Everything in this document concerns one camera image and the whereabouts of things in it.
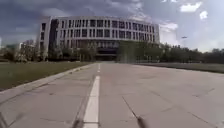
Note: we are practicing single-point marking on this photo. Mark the white building with dark windows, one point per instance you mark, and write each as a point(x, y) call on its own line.
point(100, 31)

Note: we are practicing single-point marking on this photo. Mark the white dashed painted line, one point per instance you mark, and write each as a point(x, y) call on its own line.
point(92, 103)

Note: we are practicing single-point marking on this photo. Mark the grey concrete slab pavement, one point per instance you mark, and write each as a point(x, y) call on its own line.
point(150, 93)

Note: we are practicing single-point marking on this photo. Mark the robot's own part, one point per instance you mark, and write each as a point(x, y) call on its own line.
point(141, 123)
point(77, 123)

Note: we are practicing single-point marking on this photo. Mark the row of trees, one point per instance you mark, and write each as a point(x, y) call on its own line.
point(180, 54)

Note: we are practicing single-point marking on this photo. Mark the grey concrete kerb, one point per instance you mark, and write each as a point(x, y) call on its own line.
point(40, 82)

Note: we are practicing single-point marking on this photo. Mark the grass strip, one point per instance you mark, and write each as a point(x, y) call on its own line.
point(193, 67)

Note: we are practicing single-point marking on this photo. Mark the group of trees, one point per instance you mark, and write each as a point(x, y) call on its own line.
point(30, 52)

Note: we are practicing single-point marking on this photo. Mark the grass field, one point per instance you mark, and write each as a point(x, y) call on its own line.
point(26, 73)

